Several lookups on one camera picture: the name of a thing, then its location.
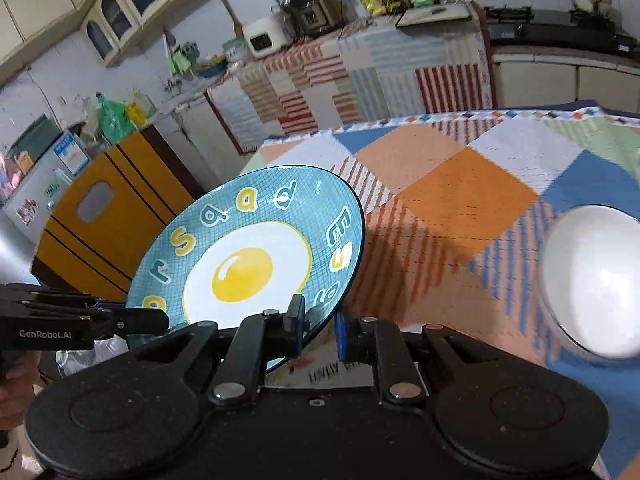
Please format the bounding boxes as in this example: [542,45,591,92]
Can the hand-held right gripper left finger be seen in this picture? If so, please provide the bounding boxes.
[132,294,307,407]

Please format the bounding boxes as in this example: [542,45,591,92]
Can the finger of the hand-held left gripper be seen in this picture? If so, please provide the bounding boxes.
[94,306,170,339]

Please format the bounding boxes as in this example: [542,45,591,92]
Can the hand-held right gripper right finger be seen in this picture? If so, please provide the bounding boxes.
[336,311,501,407]

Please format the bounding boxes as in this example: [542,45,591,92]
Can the blue fried egg plate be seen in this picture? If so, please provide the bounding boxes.
[125,164,367,373]

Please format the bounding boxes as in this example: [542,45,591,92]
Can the white bowl with dark rim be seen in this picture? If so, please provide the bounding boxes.
[539,204,640,362]

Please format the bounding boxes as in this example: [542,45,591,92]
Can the clear plastic bag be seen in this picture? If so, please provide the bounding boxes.
[55,335,129,377]

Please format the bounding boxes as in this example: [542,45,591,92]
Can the white refrigerator with stickers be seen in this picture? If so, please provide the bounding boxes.
[0,132,92,242]

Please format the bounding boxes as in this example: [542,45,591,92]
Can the yellow wooden panel with cutout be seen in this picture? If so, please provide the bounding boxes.
[31,125,207,302]

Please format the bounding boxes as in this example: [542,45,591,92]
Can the checked orange blue tablecloth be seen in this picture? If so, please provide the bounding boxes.
[240,100,640,480]

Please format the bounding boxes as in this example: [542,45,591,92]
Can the green plastic bag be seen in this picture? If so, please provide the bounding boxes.
[96,92,142,147]

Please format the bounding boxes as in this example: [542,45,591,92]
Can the striped patchwork counter cloth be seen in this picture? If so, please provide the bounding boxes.
[206,7,493,155]

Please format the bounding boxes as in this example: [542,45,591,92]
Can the blue basin with dishes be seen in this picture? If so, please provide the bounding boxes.
[195,57,229,79]

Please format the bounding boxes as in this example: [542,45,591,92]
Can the green rag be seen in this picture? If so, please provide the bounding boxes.
[170,42,194,76]

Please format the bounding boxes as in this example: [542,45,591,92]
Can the white rice cooker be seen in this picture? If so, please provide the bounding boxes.
[243,16,292,58]

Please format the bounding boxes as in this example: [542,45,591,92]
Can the black silver pressure cooker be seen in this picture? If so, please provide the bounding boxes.
[284,0,347,39]

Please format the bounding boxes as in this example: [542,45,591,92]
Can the cream lower cabinet doors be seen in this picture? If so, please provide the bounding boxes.
[492,55,640,112]

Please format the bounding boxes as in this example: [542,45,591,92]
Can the dark cutting board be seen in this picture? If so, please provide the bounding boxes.
[395,2,474,29]

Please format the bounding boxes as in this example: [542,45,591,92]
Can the black gas stove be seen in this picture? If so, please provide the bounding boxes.
[482,5,640,57]

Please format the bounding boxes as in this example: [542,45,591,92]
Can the cream wall cabinets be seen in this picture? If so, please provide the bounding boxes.
[0,0,237,67]

